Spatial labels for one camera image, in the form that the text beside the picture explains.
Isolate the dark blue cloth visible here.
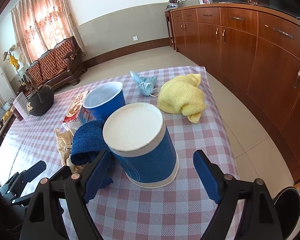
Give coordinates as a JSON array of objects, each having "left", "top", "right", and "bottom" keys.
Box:
[{"left": 70, "top": 119, "right": 116, "bottom": 189}]

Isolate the red white small carton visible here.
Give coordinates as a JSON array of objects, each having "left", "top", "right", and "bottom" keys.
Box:
[{"left": 62, "top": 90, "right": 90, "bottom": 131}]

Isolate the blue paper cup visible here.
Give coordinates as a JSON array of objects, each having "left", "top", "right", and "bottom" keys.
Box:
[
  {"left": 103, "top": 102, "right": 179, "bottom": 189},
  {"left": 83, "top": 82, "right": 126, "bottom": 121}
]

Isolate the yellow knitted cloth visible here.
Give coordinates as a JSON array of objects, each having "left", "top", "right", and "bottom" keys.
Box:
[{"left": 157, "top": 74, "right": 206, "bottom": 124}]

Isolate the black trash bin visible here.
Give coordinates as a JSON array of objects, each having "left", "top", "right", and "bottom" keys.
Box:
[{"left": 273, "top": 186, "right": 300, "bottom": 239}]

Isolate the dark red tea canister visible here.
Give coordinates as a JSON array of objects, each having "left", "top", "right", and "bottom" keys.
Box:
[{"left": 11, "top": 105, "right": 23, "bottom": 121}]

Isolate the white tea tin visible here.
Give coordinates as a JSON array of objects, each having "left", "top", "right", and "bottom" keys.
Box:
[{"left": 13, "top": 92, "right": 30, "bottom": 119}]

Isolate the pink checkered tablecloth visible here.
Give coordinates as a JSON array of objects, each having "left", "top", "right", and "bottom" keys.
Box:
[{"left": 0, "top": 66, "right": 237, "bottom": 239}]

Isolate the yellow flower decoration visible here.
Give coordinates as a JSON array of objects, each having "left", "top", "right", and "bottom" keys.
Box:
[{"left": 3, "top": 44, "right": 24, "bottom": 86}]

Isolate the wooden sofa bench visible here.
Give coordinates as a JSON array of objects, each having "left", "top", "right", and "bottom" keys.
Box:
[{"left": 24, "top": 36, "right": 87, "bottom": 89}]

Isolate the light blue face mask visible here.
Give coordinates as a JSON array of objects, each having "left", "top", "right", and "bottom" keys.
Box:
[{"left": 130, "top": 71, "right": 160, "bottom": 97}]

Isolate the pink patterned curtain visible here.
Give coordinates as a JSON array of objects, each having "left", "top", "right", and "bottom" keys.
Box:
[{"left": 11, "top": 0, "right": 86, "bottom": 65}]

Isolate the wooden sideboard cabinet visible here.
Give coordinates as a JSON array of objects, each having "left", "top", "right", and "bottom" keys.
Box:
[{"left": 171, "top": 3, "right": 300, "bottom": 187}]

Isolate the potted plant blue vase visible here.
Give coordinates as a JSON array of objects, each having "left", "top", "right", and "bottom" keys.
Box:
[{"left": 166, "top": 0, "right": 183, "bottom": 10}]

